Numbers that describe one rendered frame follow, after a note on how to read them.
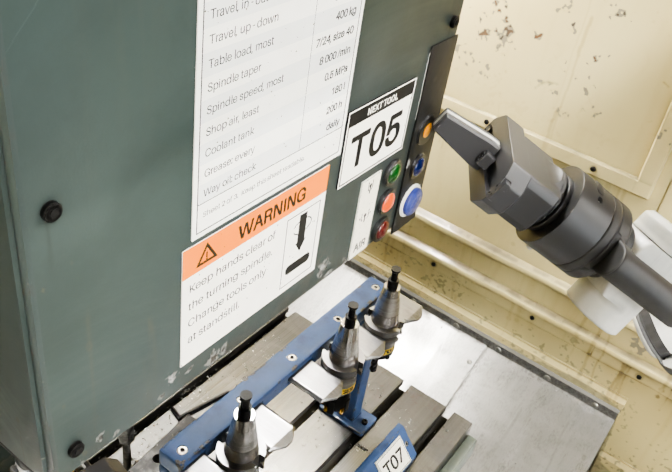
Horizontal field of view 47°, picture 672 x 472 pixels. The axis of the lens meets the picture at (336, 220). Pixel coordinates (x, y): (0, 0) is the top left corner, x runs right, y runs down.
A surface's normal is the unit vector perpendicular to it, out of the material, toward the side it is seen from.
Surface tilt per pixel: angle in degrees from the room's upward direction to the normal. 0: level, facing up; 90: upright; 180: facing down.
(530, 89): 90
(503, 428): 24
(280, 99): 90
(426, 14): 90
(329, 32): 90
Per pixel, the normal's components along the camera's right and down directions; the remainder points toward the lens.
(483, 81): -0.59, 0.40
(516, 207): -0.11, 0.57
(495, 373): -0.12, -0.57
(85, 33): 0.80, 0.44
